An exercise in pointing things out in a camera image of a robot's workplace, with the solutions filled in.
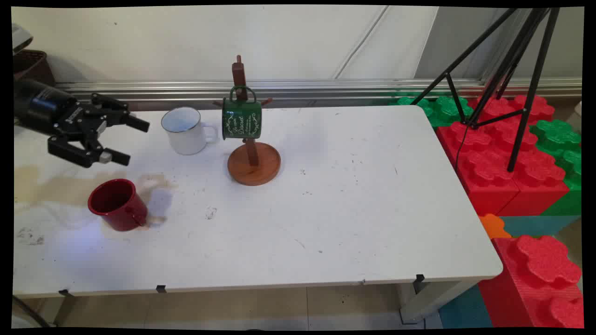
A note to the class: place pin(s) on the brown wooden mug tree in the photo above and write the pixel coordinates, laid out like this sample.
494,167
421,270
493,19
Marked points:
253,163

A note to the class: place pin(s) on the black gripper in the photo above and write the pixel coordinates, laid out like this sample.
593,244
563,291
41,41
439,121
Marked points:
51,109

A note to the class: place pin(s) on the black table edge clip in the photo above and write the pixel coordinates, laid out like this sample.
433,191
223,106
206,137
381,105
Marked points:
65,293
161,289
419,278

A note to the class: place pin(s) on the orange foam piece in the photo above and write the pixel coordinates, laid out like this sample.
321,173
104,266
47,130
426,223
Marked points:
492,225

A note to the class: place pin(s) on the white table leg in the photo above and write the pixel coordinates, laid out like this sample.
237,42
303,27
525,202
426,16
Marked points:
433,300
65,309

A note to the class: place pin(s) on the white enamel mug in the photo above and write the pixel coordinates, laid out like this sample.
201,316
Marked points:
185,130

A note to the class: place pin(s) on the green foam block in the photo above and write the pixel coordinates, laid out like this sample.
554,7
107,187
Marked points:
561,139
442,109

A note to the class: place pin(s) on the aluminium wall rail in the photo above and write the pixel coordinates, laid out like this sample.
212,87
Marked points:
326,88

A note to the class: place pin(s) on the red mug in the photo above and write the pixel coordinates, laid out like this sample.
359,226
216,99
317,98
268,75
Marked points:
118,204

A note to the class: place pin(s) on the green printed enamel mug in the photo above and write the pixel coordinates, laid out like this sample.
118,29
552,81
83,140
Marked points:
242,118

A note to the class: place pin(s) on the black tripod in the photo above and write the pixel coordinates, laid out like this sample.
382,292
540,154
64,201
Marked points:
524,93

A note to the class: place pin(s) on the brown wicker basket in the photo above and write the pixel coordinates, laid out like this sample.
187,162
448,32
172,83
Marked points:
32,67

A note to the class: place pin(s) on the teal foam mat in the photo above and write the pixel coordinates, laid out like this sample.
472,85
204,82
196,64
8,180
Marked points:
535,224
465,309

